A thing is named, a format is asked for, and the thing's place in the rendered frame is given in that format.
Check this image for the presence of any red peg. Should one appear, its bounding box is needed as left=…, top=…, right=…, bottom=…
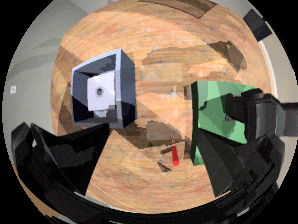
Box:
left=172, top=145, right=180, bottom=165

